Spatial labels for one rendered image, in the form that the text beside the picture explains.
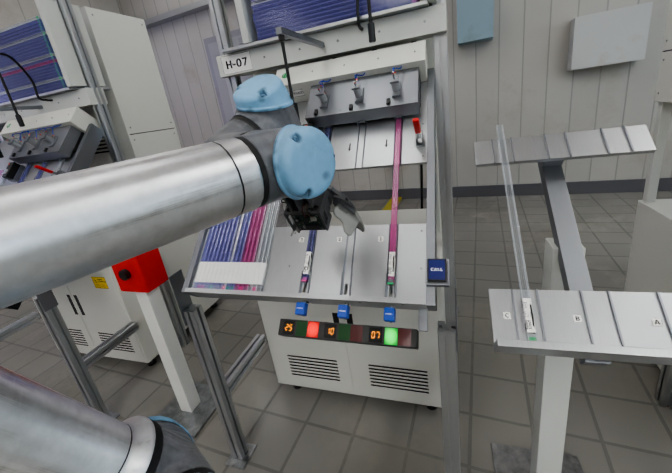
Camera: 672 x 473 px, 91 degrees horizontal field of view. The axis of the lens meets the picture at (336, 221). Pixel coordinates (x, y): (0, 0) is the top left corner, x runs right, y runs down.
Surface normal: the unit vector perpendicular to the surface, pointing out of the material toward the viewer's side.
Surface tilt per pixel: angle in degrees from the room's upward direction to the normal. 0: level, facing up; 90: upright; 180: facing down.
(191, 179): 65
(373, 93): 45
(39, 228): 72
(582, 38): 90
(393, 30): 90
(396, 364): 90
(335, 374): 90
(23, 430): 80
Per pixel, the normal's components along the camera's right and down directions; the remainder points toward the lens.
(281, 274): -0.32, -0.41
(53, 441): 0.88, -0.18
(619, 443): -0.14, -0.93
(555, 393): -0.28, 0.36
